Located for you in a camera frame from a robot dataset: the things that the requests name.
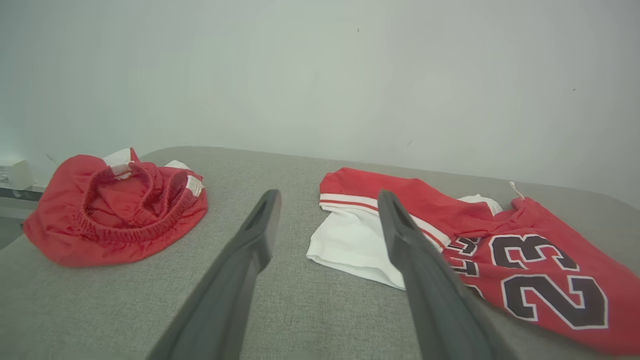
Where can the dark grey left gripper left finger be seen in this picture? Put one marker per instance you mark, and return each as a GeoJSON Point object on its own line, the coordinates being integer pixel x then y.
{"type": "Point", "coordinates": [230, 290]}

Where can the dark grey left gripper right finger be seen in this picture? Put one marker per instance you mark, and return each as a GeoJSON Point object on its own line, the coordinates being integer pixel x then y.
{"type": "Point", "coordinates": [435, 300]}

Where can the red basketball jersey number 23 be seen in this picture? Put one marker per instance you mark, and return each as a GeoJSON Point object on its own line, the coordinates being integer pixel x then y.
{"type": "Point", "coordinates": [525, 260]}

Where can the red shorts with white stripes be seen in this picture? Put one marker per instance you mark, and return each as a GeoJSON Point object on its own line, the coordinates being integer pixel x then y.
{"type": "Point", "coordinates": [65, 235]}

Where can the black baseboard strip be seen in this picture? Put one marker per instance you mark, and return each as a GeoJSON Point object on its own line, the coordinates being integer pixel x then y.
{"type": "Point", "coordinates": [12, 194]}

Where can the small white box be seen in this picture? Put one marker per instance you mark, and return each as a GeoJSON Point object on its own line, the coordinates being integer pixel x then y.
{"type": "Point", "coordinates": [17, 174]}

